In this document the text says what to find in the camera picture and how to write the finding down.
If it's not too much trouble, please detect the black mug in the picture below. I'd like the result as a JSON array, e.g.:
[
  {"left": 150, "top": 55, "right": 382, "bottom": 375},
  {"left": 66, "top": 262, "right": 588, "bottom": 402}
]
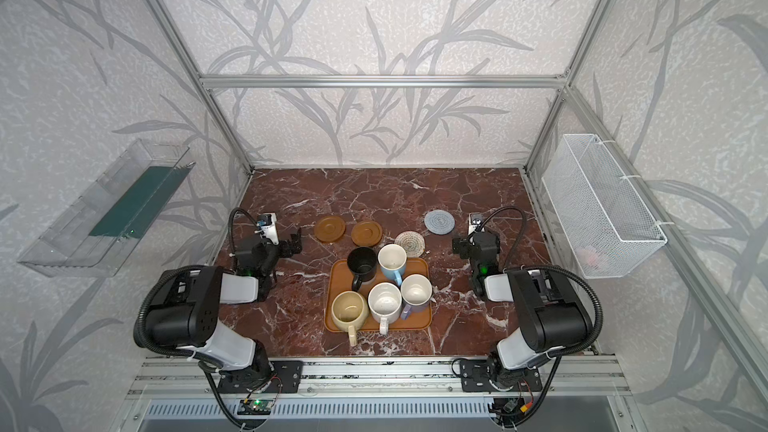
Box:
[{"left": 347, "top": 247, "right": 378, "bottom": 292}]

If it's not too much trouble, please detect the beige yellow mug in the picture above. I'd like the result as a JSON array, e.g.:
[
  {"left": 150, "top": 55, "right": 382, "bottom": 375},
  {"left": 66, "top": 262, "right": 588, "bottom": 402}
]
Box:
[{"left": 331, "top": 291, "right": 369, "bottom": 347}]

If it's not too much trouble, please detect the light blue mug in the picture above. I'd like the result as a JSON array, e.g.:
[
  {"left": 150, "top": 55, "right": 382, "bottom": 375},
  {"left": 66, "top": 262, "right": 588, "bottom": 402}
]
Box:
[{"left": 378, "top": 244, "right": 408, "bottom": 287}]

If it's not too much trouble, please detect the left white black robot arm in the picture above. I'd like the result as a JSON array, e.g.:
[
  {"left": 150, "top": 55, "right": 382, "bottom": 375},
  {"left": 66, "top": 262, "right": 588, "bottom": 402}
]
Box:
[{"left": 133, "top": 208, "right": 303, "bottom": 395}]

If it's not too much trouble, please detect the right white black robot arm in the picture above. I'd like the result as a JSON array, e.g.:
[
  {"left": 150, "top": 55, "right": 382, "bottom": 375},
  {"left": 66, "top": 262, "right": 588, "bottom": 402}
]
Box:
[{"left": 452, "top": 206, "right": 604, "bottom": 393}]

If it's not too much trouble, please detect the left brown wooden coaster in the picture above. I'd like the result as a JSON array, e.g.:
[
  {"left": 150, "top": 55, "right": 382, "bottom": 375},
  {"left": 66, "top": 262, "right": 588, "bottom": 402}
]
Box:
[{"left": 314, "top": 216, "right": 346, "bottom": 243}]

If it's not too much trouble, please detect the brown wooden coaster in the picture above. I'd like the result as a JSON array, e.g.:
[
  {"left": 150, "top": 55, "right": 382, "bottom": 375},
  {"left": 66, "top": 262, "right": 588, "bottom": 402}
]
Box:
[
  {"left": 314, "top": 216, "right": 346, "bottom": 243},
  {"left": 351, "top": 221, "right": 383, "bottom": 247}
]

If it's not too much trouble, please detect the grey blue woven coaster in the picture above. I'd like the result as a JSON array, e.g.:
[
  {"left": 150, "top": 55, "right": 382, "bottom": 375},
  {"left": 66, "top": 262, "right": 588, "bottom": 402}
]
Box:
[{"left": 424, "top": 210, "right": 455, "bottom": 235}]

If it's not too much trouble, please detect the multicolour woven coaster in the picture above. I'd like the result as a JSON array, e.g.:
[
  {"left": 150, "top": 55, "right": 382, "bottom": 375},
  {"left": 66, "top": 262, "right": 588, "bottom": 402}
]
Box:
[{"left": 395, "top": 231, "right": 426, "bottom": 258}]

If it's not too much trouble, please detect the right brown wooden coaster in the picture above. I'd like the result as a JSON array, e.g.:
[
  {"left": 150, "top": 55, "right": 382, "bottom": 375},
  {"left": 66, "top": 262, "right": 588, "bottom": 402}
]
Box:
[{"left": 351, "top": 221, "right": 383, "bottom": 247}]

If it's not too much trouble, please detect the purple white mug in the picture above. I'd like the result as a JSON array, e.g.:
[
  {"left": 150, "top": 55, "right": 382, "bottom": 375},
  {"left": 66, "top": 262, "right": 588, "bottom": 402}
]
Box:
[{"left": 400, "top": 274, "right": 433, "bottom": 320}]

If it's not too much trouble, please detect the orange wooden tray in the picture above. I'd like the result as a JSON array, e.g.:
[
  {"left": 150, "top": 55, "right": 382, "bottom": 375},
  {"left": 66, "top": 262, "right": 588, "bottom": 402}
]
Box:
[{"left": 325, "top": 258, "right": 432, "bottom": 337}]

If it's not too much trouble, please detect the green circuit board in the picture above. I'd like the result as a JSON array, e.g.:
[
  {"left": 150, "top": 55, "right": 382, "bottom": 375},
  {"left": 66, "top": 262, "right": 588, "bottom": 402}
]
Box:
[{"left": 237, "top": 398, "right": 276, "bottom": 416}]

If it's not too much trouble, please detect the right wiring connector board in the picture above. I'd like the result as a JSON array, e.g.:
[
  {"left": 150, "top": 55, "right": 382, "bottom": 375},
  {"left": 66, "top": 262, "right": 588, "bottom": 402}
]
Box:
[{"left": 489, "top": 397, "right": 534, "bottom": 418}]

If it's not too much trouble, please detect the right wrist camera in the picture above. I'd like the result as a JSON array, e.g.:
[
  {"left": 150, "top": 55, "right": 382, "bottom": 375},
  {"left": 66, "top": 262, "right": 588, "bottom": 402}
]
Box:
[{"left": 468, "top": 213, "right": 484, "bottom": 234}]

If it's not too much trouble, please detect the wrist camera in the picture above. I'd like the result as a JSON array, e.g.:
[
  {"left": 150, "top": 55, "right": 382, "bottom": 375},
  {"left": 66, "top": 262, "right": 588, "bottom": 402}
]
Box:
[
  {"left": 256, "top": 213, "right": 279, "bottom": 245},
  {"left": 468, "top": 213, "right": 484, "bottom": 234}
]

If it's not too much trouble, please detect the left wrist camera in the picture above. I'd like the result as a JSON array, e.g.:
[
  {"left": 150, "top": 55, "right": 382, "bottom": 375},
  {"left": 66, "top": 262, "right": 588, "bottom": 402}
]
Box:
[{"left": 256, "top": 213, "right": 279, "bottom": 245}]

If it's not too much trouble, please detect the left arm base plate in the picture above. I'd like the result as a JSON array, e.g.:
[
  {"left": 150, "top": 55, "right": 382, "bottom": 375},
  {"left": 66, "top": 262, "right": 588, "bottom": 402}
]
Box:
[{"left": 217, "top": 360, "right": 304, "bottom": 394}]

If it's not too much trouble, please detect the white wire mesh basket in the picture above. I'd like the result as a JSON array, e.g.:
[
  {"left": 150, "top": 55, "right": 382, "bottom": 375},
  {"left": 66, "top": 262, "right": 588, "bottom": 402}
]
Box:
[{"left": 542, "top": 134, "right": 668, "bottom": 279}]

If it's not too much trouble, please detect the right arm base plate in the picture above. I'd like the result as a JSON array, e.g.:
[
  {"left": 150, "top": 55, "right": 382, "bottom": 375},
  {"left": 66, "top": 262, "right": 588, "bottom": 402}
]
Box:
[{"left": 451, "top": 357, "right": 543, "bottom": 393}]

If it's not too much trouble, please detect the aluminium front rail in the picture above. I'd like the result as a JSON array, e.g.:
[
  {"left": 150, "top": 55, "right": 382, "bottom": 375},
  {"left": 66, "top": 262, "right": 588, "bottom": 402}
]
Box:
[{"left": 126, "top": 355, "right": 632, "bottom": 400}]

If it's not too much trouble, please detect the clear plastic wall bin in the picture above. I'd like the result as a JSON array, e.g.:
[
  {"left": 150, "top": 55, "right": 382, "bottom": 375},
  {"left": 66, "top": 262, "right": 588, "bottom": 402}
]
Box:
[{"left": 18, "top": 139, "right": 195, "bottom": 278}]

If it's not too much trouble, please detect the aluminium cage frame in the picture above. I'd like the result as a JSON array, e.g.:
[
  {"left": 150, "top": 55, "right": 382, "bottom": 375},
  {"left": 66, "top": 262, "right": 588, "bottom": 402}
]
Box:
[{"left": 143, "top": 0, "right": 767, "bottom": 400}]

